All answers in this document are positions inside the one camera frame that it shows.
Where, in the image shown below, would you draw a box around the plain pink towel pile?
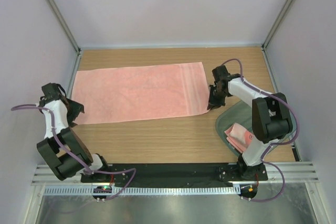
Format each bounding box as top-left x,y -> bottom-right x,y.
71,62 -> 209,125

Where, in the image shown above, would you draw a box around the pink rabbit pattern towel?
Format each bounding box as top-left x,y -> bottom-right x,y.
224,123 -> 255,153

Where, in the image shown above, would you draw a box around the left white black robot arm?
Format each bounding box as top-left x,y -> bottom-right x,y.
37,99 -> 111,182

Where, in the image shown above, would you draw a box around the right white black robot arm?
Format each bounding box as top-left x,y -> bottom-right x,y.
208,74 -> 292,180

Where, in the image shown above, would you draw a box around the clear teal plastic bin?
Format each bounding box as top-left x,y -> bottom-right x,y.
215,100 -> 295,156

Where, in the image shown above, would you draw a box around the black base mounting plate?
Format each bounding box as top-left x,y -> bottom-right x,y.
80,162 -> 269,184

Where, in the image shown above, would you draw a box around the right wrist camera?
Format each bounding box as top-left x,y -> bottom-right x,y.
212,65 -> 230,82

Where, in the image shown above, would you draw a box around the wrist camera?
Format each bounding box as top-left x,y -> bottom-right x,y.
40,83 -> 66,101
212,65 -> 230,82

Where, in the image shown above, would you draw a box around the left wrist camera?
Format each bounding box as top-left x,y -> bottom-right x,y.
40,83 -> 66,101

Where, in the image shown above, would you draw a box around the slotted metal cable rail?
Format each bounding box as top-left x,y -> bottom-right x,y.
44,186 -> 240,197

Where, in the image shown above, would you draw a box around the left aluminium frame post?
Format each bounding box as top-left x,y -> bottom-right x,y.
46,0 -> 81,54

